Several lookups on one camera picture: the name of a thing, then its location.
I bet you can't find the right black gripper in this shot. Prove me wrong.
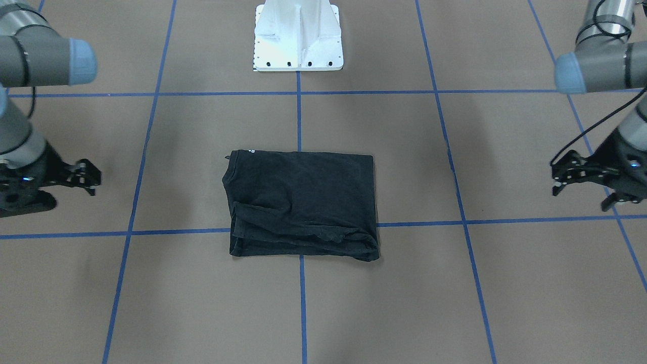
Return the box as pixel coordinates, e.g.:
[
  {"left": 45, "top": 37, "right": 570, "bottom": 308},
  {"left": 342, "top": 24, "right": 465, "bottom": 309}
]
[{"left": 30, "top": 144, "right": 102, "bottom": 197}]

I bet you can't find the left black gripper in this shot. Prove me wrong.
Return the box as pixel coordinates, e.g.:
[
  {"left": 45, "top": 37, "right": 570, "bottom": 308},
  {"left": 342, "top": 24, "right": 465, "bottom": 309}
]
[{"left": 550, "top": 129, "right": 646, "bottom": 212}]

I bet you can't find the black graphic t-shirt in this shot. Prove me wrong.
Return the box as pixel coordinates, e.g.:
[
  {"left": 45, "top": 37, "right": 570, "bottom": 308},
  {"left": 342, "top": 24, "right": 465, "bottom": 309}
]
[{"left": 222, "top": 150, "right": 381, "bottom": 262}]

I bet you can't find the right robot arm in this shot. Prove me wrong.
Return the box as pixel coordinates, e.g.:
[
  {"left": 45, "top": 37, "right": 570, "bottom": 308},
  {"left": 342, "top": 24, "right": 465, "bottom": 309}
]
[{"left": 1, "top": 1, "right": 101, "bottom": 196}]

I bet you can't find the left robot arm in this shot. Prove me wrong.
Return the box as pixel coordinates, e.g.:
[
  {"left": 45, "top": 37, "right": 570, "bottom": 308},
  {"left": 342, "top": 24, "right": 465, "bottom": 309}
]
[{"left": 549, "top": 1, "right": 646, "bottom": 212}]

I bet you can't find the brown paper table cover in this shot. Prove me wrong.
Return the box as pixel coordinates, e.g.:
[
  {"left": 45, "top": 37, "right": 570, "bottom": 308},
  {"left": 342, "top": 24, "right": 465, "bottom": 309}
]
[{"left": 2, "top": 1, "right": 645, "bottom": 363}]

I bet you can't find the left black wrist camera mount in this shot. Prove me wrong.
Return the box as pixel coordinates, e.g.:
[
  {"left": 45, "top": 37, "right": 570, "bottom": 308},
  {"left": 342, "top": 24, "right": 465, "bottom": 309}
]
[{"left": 611, "top": 151, "right": 646, "bottom": 201}]

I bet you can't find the black braided cable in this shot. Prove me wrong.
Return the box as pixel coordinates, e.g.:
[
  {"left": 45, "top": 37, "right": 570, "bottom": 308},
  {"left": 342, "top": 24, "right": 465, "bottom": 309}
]
[{"left": 549, "top": 0, "right": 647, "bottom": 166}]

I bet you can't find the white pedestal column base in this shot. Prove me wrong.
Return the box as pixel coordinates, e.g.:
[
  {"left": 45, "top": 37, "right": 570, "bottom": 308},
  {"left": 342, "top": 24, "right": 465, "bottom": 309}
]
[{"left": 253, "top": 1, "right": 344, "bottom": 72}]

